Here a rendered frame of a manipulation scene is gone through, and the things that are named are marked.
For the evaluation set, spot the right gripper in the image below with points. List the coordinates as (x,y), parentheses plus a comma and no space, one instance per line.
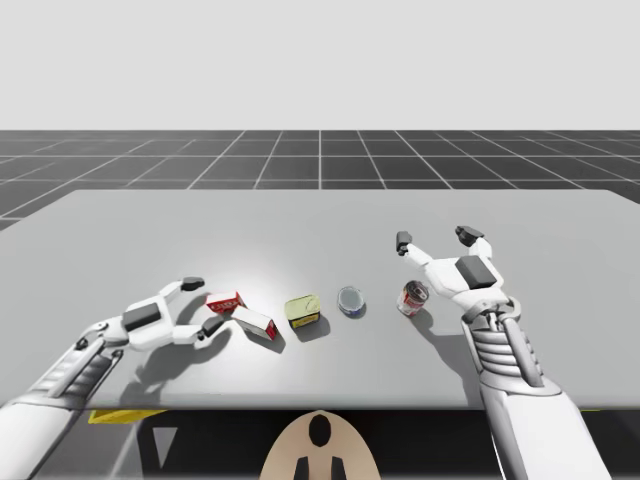
(462,277)

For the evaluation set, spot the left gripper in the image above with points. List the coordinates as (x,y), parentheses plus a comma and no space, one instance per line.
(145,322)

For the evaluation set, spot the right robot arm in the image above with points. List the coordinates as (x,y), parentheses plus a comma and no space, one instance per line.
(520,380)

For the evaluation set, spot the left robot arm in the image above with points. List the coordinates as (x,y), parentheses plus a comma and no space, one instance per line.
(50,380)

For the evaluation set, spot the red and white can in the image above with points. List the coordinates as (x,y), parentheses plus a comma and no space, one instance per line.
(413,298)

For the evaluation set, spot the red and white carton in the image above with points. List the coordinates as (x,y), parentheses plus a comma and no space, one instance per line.
(255,322)

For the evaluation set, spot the blue flat can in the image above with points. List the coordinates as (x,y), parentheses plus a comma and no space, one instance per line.
(351,301)

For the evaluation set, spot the green and blue rectangular can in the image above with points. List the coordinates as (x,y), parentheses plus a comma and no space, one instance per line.
(304,311)

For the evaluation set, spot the tan robot part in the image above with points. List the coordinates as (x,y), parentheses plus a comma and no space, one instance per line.
(318,447)

